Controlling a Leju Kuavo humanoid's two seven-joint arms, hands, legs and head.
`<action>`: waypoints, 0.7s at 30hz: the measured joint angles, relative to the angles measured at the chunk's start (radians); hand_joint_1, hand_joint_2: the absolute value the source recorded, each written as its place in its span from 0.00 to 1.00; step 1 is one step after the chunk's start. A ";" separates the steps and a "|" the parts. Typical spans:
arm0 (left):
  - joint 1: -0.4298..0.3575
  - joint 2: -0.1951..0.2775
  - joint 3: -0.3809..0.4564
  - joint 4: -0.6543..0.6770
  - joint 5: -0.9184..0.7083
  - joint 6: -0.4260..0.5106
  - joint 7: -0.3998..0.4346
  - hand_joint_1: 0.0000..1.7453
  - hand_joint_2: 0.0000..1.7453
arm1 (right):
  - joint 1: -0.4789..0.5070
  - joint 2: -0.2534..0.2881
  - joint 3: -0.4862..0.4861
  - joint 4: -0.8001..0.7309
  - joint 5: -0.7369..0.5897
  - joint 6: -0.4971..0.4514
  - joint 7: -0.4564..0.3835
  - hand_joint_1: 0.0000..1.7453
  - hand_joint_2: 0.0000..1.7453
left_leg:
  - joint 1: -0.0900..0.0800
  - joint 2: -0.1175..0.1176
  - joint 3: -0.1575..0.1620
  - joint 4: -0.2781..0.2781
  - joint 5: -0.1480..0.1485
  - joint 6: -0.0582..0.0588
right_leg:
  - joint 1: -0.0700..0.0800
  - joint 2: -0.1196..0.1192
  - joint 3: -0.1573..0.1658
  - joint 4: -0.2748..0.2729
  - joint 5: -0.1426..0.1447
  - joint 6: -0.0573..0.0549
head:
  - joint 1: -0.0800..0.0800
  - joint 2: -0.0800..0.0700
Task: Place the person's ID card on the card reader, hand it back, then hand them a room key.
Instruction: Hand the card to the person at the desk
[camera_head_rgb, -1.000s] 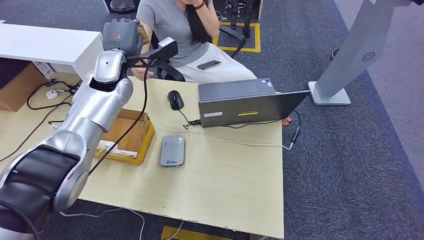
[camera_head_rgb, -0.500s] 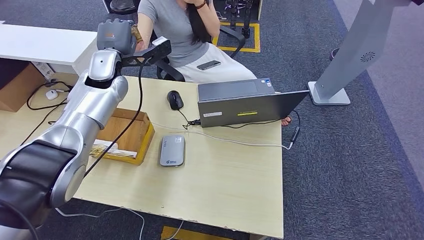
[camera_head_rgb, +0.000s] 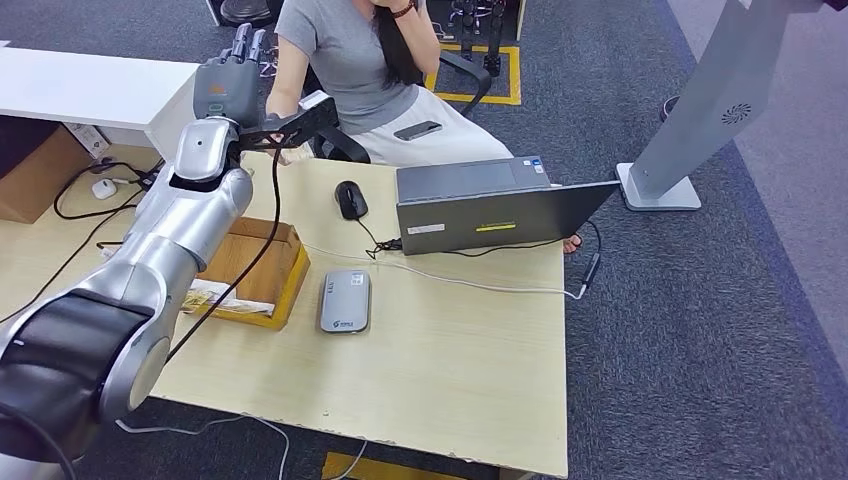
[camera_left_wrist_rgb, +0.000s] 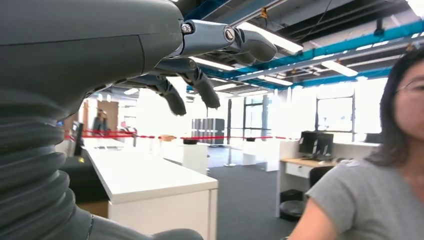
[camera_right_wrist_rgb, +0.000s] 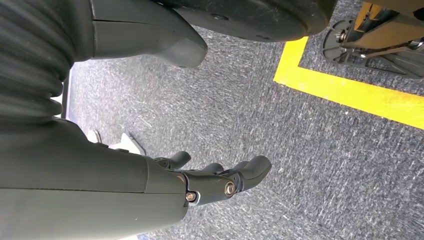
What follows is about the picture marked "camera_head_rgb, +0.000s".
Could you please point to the person's right hand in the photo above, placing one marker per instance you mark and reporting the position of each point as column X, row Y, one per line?
column 295, row 156

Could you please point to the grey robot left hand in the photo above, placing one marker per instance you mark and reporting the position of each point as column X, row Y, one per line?
column 228, row 89

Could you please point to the person's left hand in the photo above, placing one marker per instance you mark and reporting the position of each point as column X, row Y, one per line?
column 389, row 3

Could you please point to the black computer mouse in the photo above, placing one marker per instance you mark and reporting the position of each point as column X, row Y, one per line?
column 350, row 200

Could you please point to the person's left forearm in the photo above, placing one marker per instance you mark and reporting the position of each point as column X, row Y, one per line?
column 422, row 40

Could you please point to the person's right forearm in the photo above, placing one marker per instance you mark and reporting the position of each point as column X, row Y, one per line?
column 281, row 99

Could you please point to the person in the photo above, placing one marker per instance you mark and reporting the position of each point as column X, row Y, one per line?
column 351, row 66

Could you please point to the grey card reader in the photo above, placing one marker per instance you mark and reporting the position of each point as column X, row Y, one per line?
column 345, row 303

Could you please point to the patterned card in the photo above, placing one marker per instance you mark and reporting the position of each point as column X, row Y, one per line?
column 197, row 303

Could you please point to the black office chair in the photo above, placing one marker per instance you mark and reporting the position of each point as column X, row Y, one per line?
column 348, row 149

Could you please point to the black stool chrome base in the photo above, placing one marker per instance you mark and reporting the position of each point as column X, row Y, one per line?
column 245, row 8

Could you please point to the black stand legs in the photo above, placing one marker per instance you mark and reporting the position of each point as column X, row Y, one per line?
column 493, row 40

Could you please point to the open cardboard box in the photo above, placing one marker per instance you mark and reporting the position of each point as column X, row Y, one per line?
column 272, row 265

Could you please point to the black power brick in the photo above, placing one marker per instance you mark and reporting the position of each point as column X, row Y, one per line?
column 147, row 180

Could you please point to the dark smartphone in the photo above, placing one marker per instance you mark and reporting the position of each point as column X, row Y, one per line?
column 417, row 130

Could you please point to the yellow floor tape square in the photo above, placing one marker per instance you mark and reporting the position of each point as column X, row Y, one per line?
column 515, row 73

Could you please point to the white labelled small box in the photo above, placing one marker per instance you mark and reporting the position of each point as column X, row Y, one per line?
column 89, row 140

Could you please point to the white desk shelf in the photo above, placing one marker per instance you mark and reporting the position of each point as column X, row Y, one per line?
column 79, row 86

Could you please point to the small white round device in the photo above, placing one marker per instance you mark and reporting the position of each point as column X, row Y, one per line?
column 104, row 189

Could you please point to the grey laptop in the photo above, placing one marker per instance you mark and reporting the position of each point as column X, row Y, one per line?
column 490, row 222

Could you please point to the large brown cardboard box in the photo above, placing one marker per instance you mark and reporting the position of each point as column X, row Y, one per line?
column 40, row 175

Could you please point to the dark round base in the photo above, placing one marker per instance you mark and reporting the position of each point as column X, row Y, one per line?
column 669, row 109

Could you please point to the grey kiosk stand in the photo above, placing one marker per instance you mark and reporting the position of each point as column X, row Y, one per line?
column 715, row 93

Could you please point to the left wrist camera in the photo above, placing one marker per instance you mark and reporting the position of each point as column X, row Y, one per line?
column 314, row 116

